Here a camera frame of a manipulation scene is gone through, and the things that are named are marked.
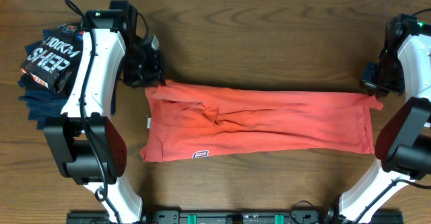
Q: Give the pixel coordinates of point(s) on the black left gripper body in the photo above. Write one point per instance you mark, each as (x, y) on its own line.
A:
(142, 70)

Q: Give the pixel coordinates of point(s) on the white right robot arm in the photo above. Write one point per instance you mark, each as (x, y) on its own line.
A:
(402, 151)

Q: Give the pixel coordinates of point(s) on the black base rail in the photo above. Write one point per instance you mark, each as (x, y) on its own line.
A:
(307, 215)

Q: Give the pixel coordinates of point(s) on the orange red t-shirt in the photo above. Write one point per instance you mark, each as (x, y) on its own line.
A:
(195, 121)

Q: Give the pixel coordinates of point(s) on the folded black printed shirt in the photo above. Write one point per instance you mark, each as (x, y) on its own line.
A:
(52, 63)

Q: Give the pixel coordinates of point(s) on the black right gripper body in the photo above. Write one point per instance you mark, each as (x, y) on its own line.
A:
(386, 77)

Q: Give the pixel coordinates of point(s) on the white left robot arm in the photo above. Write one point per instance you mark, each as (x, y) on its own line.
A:
(84, 142)

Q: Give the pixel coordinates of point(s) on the folded navy blue shirt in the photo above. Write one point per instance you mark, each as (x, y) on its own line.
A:
(43, 104)

